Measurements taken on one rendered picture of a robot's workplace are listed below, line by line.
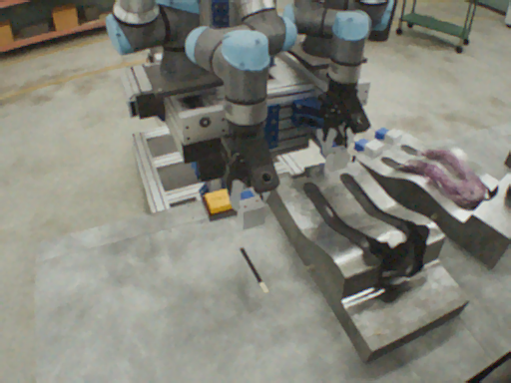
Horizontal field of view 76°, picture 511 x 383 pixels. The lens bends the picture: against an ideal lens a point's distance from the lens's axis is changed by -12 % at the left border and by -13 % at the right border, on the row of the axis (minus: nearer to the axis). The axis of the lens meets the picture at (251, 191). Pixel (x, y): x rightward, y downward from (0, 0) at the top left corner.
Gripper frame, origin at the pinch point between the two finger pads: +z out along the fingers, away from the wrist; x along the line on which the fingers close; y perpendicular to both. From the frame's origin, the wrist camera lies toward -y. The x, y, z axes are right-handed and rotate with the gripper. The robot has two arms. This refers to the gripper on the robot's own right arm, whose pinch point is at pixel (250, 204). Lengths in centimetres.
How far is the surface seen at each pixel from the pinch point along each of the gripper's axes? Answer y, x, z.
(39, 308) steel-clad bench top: 0, 51, 15
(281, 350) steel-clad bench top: -26.3, 3.5, 15.1
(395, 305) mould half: -29.2, -19.9, 9.0
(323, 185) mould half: 6.0, -22.0, 6.1
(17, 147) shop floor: 220, 113, 95
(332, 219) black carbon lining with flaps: -4.6, -18.7, 7.3
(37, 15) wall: 521, 120, 59
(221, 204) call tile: 13.8, 2.8, 11.4
